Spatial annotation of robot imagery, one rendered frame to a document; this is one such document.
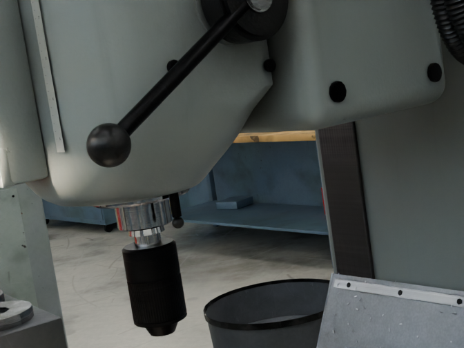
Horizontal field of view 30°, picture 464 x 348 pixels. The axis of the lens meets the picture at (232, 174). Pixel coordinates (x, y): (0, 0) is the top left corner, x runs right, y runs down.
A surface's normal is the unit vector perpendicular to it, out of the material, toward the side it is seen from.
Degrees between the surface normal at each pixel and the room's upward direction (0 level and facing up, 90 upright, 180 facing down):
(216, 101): 108
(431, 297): 63
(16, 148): 90
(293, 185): 90
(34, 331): 90
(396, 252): 90
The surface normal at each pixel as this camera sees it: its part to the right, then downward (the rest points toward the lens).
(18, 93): 0.63, 0.01
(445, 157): -0.76, 0.19
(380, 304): -0.74, -0.27
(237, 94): 0.64, 0.32
